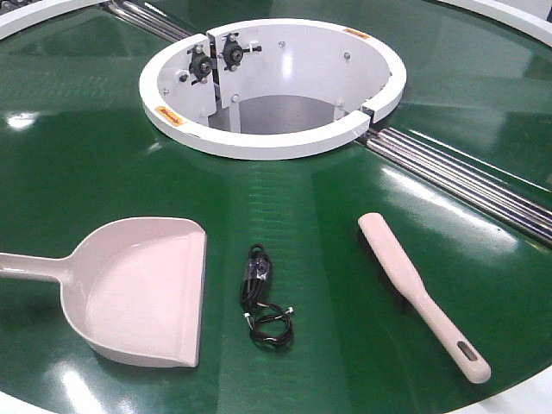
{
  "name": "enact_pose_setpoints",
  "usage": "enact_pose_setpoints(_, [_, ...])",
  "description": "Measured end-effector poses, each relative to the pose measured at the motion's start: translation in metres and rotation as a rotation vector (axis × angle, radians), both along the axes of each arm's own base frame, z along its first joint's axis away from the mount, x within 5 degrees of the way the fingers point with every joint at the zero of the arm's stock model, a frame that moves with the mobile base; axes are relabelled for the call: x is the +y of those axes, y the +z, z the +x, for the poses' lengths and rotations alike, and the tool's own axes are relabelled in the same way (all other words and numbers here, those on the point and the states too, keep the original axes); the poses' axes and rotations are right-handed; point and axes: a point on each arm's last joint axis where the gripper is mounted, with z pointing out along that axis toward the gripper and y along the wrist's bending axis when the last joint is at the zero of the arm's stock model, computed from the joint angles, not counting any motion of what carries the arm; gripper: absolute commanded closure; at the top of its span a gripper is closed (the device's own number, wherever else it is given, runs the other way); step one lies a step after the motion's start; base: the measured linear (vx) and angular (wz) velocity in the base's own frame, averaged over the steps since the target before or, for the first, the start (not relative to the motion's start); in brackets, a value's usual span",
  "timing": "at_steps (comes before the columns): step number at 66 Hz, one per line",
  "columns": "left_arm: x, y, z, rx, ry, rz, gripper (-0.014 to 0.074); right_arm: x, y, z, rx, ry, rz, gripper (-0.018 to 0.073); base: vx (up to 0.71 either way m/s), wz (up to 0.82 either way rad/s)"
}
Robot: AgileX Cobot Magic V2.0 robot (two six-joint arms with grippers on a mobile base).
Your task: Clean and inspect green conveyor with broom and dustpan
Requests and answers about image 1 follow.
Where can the pink plastic dustpan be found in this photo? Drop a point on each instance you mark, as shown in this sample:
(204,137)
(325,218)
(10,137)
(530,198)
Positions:
(133,289)

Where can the pink hand brush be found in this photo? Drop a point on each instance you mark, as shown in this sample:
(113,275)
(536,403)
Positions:
(407,281)

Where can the orange warning label front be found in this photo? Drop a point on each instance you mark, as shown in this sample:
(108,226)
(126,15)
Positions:
(172,117)

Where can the orange warning label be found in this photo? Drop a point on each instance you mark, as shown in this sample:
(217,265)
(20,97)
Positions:
(172,117)
(357,33)

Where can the chrome rollers right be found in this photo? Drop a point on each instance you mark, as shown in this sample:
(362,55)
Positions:
(462,180)

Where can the chrome rollers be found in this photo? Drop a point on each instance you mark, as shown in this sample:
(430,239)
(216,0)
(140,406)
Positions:
(147,19)
(462,180)

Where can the black bearing left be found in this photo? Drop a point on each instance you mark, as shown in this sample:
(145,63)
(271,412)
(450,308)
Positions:
(201,65)

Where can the black bearing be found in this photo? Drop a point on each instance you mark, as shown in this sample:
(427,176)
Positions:
(201,65)
(233,52)

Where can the black bearing right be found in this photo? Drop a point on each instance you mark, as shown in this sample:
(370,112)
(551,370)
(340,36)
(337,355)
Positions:
(233,52)

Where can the orange warning label rear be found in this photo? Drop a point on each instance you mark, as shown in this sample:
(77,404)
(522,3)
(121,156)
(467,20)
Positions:
(357,33)

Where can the chrome rollers top left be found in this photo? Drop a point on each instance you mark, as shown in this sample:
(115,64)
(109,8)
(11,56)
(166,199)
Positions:
(147,19)

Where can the white outer rim right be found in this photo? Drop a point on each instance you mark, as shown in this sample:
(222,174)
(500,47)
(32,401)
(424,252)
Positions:
(532,17)

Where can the white rim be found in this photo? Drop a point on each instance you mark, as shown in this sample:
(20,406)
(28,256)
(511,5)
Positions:
(532,17)
(28,15)

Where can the white outer rim left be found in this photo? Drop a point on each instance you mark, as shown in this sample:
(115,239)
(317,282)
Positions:
(28,15)

